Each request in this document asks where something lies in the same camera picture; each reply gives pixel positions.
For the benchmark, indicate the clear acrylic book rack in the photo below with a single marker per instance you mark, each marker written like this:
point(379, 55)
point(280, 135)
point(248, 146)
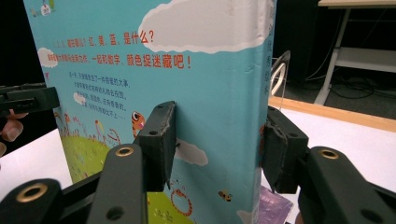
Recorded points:
point(281, 68)

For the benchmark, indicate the white metal stand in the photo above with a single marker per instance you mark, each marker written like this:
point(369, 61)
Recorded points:
point(364, 59)

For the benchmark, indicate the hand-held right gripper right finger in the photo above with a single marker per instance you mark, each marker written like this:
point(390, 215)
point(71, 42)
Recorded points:
point(283, 155)

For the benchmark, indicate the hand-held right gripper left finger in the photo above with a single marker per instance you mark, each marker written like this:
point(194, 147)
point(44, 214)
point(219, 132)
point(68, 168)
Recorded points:
point(155, 149)

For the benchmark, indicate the purple magazine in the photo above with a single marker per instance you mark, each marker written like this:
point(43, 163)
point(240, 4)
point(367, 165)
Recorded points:
point(275, 208)

